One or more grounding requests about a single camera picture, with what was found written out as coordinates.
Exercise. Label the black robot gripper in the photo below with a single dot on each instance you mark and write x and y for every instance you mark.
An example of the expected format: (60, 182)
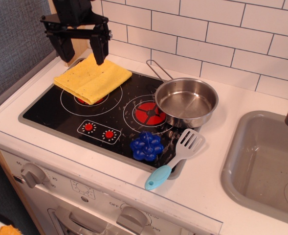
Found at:
(76, 19)

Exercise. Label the yellow towel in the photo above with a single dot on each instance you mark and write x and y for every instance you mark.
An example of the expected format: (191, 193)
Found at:
(91, 82)

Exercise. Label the black toy stovetop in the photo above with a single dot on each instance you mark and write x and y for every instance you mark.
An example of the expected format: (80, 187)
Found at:
(110, 125)

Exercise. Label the stainless steel pot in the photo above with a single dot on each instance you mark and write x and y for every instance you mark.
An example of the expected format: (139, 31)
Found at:
(187, 102)

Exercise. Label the blue toy grape bunch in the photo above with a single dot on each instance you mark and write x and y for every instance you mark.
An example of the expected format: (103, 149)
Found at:
(146, 147)

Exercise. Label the grey timer knob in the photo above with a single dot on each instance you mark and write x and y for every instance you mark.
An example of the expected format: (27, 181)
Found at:
(32, 175)

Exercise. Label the grey oven knob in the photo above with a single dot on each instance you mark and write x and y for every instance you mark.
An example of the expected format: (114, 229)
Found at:
(132, 220)

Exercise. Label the yellow cloth on floor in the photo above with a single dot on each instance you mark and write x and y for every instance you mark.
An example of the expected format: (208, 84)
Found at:
(9, 230)

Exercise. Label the grey toy sink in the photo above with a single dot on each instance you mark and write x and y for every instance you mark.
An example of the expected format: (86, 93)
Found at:
(255, 173)

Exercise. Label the grey spatula with teal handle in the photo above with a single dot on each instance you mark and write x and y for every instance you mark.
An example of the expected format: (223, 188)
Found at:
(188, 144)

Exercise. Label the grey oven door handle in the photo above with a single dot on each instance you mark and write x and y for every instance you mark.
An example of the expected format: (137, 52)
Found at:
(82, 223)

